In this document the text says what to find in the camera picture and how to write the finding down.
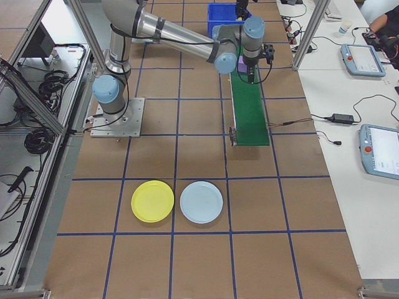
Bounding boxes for light blue plastic plate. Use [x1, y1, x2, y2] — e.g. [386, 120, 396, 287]
[179, 180, 224, 225]

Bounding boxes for aluminium upright post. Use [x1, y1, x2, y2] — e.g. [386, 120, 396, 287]
[290, 0, 332, 72]

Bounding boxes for grey teach pendant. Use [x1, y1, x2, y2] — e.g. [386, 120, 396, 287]
[339, 42, 387, 78]
[357, 123, 399, 181]

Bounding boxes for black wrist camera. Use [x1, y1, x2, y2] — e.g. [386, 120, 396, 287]
[261, 43, 276, 65]

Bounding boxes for black coiled cable bundle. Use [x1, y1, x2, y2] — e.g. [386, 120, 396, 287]
[24, 128, 54, 156]
[38, 69, 79, 105]

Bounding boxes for white desk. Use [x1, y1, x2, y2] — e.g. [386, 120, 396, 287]
[275, 0, 399, 282]

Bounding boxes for black camera cable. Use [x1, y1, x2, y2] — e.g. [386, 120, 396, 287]
[252, 60, 276, 86]

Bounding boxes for yellow plastic plate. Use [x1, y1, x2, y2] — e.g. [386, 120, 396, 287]
[130, 179, 176, 224]

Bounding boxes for metal V-shaped frame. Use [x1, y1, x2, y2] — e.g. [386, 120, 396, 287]
[0, 0, 105, 295]

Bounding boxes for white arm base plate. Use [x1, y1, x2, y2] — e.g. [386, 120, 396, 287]
[89, 97, 147, 138]

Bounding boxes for person in dark shirt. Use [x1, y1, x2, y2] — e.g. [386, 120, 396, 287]
[368, 3, 399, 71]

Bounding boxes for red and black conveyor wires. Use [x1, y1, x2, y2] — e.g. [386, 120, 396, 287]
[267, 117, 314, 128]

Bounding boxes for black handheld tool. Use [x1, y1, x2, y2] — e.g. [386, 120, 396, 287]
[7, 166, 35, 194]

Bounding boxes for white paper cup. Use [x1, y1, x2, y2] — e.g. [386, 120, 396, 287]
[337, 19, 353, 36]

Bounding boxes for blue plastic storage bin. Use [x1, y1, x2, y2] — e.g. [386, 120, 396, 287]
[206, 2, 253, 36]

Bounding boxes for small circuit board hub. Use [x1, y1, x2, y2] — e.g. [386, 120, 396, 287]
[281, 15, 297, 45]

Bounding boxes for black box in frame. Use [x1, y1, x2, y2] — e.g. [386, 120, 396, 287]
[21, 22, 58, 67]

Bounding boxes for green conveyor belt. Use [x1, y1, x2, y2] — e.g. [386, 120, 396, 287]
[228, 43, 271, 148]

